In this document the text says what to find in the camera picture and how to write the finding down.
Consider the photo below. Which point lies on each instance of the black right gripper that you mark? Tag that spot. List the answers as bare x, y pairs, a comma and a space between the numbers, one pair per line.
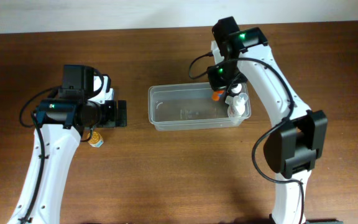
229, 84

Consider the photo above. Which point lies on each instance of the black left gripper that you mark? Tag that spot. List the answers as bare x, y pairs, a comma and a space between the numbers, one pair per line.
112, 112

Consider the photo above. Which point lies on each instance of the dark bottle white cap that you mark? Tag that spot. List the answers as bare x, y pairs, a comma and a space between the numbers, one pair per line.
235, 89

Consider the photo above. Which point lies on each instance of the orange tube white cap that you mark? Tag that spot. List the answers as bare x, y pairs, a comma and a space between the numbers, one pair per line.
216, 96

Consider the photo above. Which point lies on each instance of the white spray bottle clear cap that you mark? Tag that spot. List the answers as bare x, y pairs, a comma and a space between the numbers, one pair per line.
237, 105

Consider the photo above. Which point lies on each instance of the tiger balm jar gold lid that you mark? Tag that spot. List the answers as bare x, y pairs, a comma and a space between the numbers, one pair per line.
95, 139

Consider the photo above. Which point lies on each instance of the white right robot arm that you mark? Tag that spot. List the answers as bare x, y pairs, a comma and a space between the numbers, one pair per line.
295, 141

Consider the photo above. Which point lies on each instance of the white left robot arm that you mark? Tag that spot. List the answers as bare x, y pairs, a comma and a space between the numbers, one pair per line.
59, 126

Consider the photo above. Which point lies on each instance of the clear plastic container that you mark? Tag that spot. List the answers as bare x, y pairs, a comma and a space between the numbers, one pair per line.
189, 106

